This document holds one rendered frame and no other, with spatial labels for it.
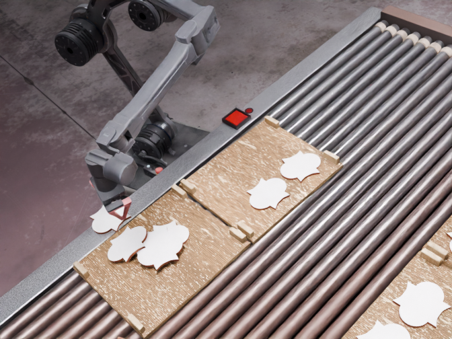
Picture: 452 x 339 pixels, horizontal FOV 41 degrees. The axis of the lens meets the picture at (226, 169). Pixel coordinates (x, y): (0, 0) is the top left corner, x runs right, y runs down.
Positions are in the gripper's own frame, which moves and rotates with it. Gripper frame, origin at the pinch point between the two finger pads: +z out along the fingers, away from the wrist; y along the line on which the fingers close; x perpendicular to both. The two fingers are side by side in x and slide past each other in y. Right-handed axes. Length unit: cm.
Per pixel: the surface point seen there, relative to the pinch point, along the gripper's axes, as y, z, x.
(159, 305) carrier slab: -20.5, 21.9, 1.7
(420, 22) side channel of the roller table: 33, 20, -141
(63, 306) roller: -3.2, 24.3, 25.1
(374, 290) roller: -50, 23, -50
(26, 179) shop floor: 160, 117, 22
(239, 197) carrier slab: -0.3, 21.8, -36.8
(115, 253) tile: 2.1, 20.4, 5.2
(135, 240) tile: 1.4, 18.7, -1.7
